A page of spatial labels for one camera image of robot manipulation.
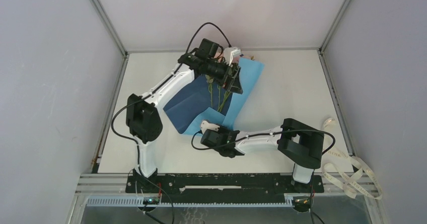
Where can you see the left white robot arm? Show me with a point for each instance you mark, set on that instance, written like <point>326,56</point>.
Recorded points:
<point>142,112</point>

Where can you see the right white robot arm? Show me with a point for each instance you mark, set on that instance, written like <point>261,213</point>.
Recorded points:
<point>297,141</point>

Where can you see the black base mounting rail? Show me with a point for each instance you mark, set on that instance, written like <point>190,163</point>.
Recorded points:
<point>203,187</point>

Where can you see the left circuit board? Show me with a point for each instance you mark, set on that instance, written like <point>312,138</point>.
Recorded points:
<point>151,201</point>

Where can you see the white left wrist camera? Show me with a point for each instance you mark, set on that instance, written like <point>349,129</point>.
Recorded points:
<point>230,53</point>

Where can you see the blue wrapping paper sheet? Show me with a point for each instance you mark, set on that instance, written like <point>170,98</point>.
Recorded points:
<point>191,105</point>

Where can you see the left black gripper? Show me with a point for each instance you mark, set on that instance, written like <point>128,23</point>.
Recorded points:
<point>232,83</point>

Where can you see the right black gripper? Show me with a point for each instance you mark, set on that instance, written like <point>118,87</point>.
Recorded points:
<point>223,129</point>

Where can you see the pink flower bunch stem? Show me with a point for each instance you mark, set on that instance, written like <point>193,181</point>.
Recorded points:
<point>228,93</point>

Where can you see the white printed ribbon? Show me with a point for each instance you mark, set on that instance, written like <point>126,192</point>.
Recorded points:
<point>346,172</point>

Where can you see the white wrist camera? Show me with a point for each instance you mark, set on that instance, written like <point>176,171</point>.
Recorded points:
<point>230,53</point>
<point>206,125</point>

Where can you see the white slotted cable duct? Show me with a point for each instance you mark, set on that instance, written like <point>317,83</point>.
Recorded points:
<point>133,201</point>

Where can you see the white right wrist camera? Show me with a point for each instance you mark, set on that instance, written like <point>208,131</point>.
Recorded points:
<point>206,125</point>

